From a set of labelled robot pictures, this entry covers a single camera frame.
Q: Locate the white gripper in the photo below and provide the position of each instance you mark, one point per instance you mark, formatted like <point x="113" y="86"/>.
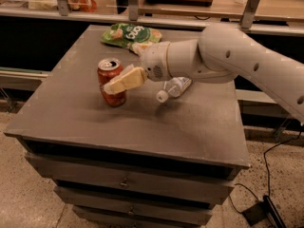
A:
<point x="154" y="62"/>

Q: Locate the red coke can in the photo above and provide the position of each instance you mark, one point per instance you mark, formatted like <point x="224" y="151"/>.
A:
<point x="107" y="69"/>

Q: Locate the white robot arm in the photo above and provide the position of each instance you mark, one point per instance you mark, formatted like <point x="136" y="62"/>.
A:
<point x="218" y="55"/>

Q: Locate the green chip bag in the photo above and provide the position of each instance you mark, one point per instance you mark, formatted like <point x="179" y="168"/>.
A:
<point x="125" y="35"/>

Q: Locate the clear plastic water bottle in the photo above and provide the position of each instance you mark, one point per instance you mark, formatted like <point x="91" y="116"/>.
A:
<point x="173" y="88"/>

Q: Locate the grey drawer cabinet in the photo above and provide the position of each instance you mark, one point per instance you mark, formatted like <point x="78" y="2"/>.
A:
<point x="143" y="164"/>

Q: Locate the black floor power box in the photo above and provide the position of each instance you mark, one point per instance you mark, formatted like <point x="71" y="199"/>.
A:
<point x="264" y="209"/>

